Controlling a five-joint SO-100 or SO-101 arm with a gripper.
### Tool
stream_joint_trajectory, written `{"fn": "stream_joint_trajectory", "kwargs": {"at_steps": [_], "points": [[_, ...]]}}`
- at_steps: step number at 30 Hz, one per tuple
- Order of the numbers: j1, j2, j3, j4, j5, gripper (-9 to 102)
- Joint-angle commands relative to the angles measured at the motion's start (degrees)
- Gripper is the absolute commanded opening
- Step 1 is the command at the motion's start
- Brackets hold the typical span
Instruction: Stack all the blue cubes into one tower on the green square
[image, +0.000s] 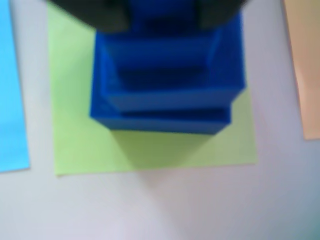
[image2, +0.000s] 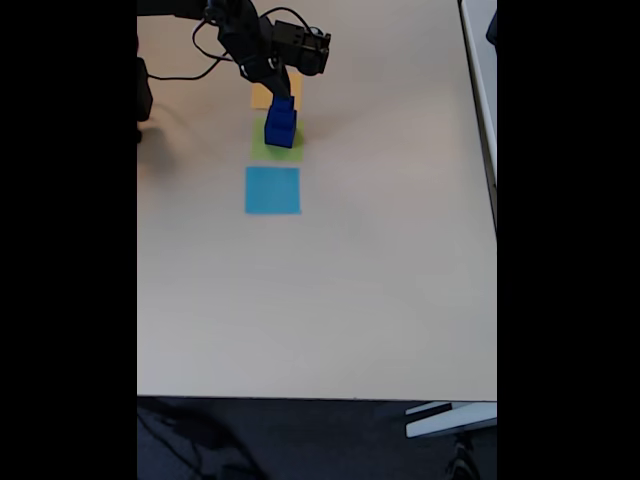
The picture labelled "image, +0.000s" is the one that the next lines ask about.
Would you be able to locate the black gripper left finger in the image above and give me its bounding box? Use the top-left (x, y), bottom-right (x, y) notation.
top-left (47, 0), bottom-right (131, 34)

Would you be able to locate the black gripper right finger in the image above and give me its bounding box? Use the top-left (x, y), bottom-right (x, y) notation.
top-left (198, 0), bottom-right (249, 29)

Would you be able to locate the tiny blue cube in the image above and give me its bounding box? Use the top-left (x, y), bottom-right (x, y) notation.
top-left (127, 0), bottom-right (201, 35)

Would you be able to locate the medium blue cube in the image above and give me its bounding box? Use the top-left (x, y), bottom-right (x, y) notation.
top-left (96, 13), bottom-right (248, 113)

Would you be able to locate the large blue cube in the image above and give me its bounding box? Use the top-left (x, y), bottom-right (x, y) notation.
top-left (89, 32), bottom-right (234, 136)

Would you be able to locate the orange paper square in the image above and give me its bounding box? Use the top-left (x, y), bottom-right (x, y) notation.
top-left (281, 0), bottom-right (320, 141)

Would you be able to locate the green paper square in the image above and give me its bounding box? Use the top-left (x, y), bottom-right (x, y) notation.
top-left (46, 2), bottom-right (259, 178)

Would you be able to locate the light blue paper square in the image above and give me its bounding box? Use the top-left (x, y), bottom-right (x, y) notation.
top-left (0, 0), bottom-right (31, 174)

